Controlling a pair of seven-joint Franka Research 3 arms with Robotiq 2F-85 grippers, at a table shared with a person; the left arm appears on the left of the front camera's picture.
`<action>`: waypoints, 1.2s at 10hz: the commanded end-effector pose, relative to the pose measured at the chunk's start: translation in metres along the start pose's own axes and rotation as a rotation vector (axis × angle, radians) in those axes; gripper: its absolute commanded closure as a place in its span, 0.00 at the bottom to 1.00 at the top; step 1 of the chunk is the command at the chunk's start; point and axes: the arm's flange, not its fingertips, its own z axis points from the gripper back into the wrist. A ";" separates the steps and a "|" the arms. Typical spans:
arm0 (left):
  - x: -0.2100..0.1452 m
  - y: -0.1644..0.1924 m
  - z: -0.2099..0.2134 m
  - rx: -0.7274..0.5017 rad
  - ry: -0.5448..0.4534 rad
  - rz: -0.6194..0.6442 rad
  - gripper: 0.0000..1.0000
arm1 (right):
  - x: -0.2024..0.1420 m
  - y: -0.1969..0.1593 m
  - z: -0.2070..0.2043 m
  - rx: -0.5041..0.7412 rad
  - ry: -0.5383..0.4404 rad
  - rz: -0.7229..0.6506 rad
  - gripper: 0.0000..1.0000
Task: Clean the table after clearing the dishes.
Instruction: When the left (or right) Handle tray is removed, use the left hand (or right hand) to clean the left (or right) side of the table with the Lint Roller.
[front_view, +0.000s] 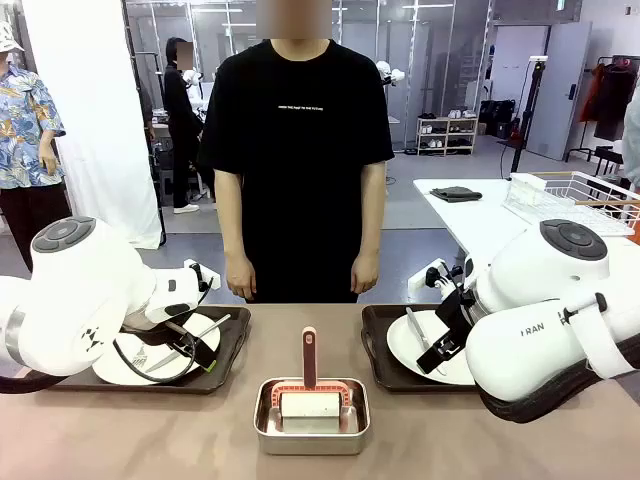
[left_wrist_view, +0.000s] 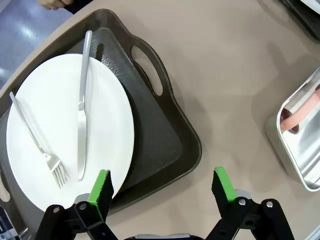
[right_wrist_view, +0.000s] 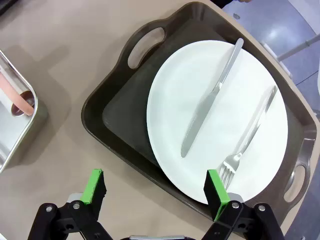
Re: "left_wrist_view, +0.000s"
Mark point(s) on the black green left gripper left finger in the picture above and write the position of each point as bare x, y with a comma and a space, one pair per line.
100, 197

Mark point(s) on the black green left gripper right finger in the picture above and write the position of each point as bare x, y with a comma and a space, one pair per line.
225, 192

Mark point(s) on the round white plate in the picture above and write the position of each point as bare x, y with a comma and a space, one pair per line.
50, 112

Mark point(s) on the pink lint roller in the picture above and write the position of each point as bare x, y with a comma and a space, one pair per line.
300, 115

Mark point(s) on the person's right hand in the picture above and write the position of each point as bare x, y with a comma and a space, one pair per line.
55, 3

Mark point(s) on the silver fork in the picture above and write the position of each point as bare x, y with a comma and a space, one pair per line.
51, 162

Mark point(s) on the silver table knife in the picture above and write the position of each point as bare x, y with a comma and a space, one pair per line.
82, 130

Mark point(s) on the rectangular metal container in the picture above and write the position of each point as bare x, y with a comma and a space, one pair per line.
307, 160

